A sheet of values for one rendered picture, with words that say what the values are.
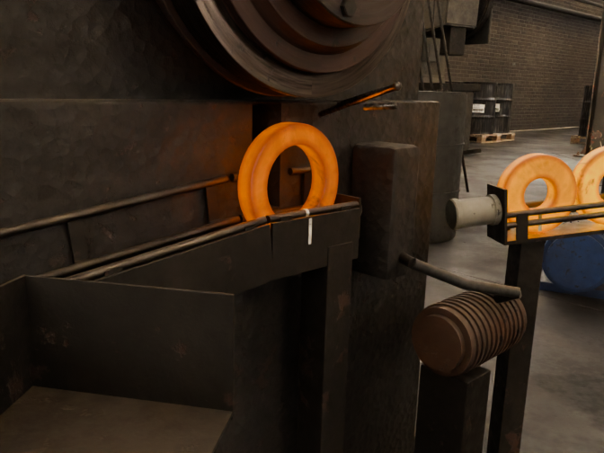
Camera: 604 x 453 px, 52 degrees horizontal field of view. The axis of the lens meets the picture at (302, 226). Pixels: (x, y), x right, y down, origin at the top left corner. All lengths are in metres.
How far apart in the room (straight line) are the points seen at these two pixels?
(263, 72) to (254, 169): 0.14
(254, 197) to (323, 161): 0.14
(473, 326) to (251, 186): 0.45
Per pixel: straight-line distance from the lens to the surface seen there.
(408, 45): 1.33
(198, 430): 0.56
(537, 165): 1.25
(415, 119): 1.27
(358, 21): 0.85
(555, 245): 2.88
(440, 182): 3.66
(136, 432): 0.57
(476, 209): 1.20
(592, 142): 9.79
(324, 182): 0.98
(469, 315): 1.10
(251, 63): 0.83
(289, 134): 0.91
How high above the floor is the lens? 0.90
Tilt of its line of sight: 13 degrees down
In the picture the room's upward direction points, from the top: 2 degrees clockwise
